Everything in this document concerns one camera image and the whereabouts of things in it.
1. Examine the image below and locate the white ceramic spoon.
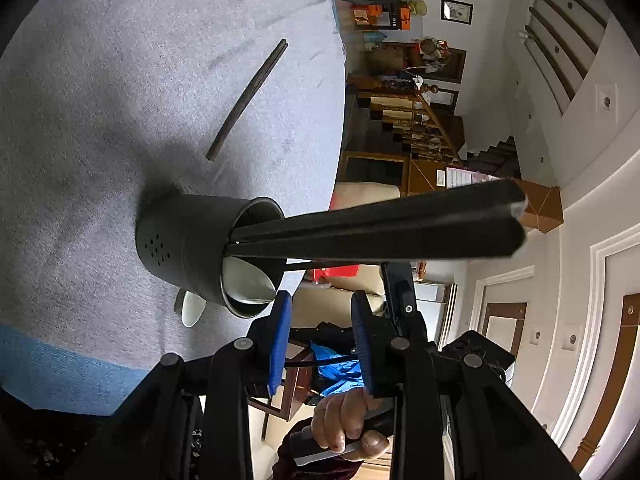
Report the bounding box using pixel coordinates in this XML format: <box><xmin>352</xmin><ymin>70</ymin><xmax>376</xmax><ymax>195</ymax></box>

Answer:
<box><xmin>181</xmin><ymin>257</ymin><xmax>277</xmax><ymax>328</ymax></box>

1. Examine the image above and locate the wall calendar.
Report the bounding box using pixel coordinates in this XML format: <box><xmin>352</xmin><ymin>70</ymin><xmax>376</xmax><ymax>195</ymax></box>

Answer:
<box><xmin>446</xmin><ymin>167</ymin><xmax>499</xmax><ymax>188</ymax></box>

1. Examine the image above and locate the framed wall picture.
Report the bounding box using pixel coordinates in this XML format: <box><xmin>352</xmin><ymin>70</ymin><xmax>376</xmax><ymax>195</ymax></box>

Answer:
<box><xmin>440</xmin><ymin>0</ymin><xmax>473</xmax><ymax>25</ymax></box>

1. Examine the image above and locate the wooden stair railing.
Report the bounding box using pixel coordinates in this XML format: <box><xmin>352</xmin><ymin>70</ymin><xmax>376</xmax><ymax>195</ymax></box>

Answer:
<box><xmin>347</xmin><ymin>75</ymin><xmax>465</xmax><ymax>167</ymax></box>

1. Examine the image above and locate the beige sofa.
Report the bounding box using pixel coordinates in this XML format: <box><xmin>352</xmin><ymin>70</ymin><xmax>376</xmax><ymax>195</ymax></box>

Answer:
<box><xmin>292</xmin><ymin>182</ymin><xmax>400</xmax><ymax>328</ymax></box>

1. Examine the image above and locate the dark metal utensil holder cup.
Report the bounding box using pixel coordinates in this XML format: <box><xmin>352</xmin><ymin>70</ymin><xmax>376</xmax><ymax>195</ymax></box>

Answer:
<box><xmin>136</xmin><ymin>193</ymin><xmax>283</xmax><ymax>318</ymax></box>

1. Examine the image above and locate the person right hand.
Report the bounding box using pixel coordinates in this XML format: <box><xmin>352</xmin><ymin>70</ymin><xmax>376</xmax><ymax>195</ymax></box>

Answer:
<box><xmin>310</xmin><ymin>388</ymin><xmax>390</xmax><ymax>462</ymax></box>

